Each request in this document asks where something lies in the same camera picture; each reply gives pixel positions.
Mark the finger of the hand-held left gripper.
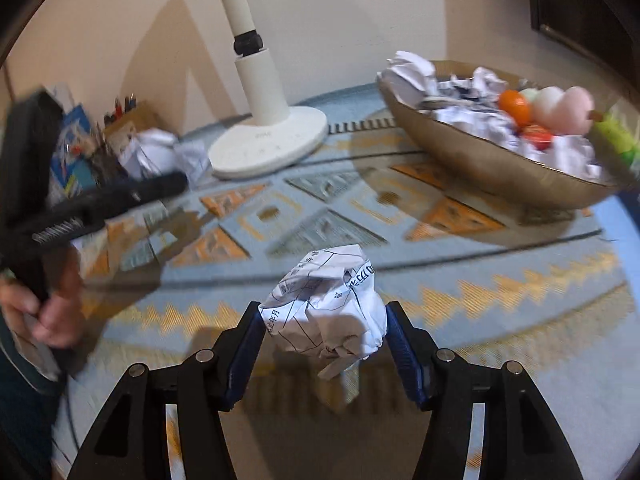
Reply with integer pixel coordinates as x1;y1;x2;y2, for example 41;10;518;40
75;170;188;233

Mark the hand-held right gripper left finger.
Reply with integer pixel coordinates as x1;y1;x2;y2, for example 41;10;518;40
67;302;266;480

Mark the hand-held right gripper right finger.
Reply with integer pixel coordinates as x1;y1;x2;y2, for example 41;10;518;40
385;302;583;480

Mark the white paper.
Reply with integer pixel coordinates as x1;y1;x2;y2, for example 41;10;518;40
172;140;212;186
259;244;388;380
434;106;522;152
517;132;607;184
381;50;440;107
120;129;180;180
439;66;507;107

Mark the wooden bowl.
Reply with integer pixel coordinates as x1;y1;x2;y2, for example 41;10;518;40
377;60;626;211

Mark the orange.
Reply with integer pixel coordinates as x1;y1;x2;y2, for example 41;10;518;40
498;90;531;127

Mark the person's left forearm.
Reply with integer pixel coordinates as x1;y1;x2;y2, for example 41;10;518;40
0;327;68;480

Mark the person's left hand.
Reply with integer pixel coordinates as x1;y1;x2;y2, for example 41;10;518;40
0;254;84;350

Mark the blue book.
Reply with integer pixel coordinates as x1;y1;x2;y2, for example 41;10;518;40
47;105;101;196

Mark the black mesh pen holder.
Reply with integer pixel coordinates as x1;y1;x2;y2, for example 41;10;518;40
85;130;131;186

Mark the woven pen holder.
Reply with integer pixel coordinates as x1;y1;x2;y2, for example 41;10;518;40
102;102;166;161

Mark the bunch of pens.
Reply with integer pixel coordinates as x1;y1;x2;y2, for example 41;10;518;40
102;92;138;126

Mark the white stand with round base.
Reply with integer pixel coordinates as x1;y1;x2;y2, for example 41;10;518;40
207;0;328;181

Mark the small red fruit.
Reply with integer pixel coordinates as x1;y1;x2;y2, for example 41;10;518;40
522;125;554;151

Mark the white egg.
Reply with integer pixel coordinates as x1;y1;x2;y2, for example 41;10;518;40
530;86;571;134

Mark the pink egg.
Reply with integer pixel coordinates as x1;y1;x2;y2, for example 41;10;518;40
560;86;596;134

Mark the bright green toy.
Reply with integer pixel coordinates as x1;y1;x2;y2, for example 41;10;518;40
592;112;640;167

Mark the dark wooden cabinet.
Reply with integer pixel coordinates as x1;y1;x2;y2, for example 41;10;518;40
522;0;640;77

